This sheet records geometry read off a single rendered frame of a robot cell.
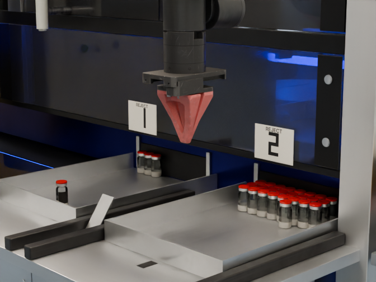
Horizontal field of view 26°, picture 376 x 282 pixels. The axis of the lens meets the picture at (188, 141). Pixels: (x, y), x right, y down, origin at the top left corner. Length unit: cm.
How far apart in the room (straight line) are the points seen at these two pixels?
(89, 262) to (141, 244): 8
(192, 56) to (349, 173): 35
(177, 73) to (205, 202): 44
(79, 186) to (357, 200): 60
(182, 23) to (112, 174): 71
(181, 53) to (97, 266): 35
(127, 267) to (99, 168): 54
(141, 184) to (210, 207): 22
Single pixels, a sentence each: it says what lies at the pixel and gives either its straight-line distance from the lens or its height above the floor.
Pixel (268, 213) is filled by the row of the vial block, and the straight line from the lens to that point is 143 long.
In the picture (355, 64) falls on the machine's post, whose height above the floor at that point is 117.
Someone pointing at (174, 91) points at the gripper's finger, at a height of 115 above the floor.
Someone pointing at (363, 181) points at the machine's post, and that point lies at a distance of 128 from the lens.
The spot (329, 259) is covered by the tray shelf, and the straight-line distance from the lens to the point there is 126.
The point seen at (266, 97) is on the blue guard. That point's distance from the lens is 138.
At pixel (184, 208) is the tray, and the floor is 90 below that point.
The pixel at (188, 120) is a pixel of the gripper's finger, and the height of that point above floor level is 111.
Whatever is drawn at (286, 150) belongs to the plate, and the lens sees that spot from 136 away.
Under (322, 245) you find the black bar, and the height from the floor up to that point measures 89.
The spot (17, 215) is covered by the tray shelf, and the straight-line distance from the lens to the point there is 148.
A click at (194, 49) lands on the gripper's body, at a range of 108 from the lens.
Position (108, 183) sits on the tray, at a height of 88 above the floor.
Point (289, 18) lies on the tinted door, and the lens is 135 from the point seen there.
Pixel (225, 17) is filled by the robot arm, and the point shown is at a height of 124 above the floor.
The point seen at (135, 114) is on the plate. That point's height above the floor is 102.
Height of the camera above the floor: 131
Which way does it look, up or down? 12 degrees down
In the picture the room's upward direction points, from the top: straight up
